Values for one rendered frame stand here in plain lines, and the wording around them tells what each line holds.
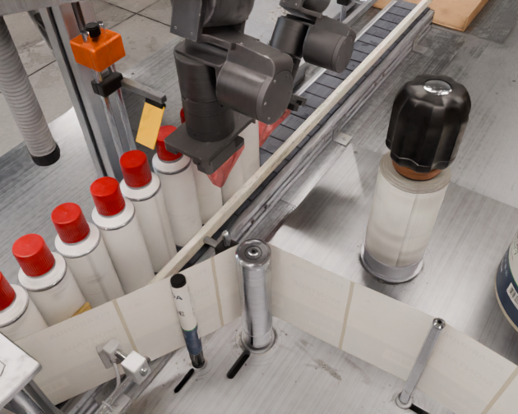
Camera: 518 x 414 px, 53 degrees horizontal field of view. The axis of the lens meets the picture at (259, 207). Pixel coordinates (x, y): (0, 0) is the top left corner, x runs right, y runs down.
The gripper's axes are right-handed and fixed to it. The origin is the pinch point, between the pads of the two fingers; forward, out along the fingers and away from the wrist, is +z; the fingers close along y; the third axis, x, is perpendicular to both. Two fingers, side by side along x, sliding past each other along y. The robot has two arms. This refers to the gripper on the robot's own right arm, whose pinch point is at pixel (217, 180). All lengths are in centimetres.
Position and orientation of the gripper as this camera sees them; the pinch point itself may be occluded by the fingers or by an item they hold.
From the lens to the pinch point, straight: 69.1
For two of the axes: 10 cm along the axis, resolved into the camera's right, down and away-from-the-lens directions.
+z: 0.3, 6.7, 7.4
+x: -8.2, -4.1, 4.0
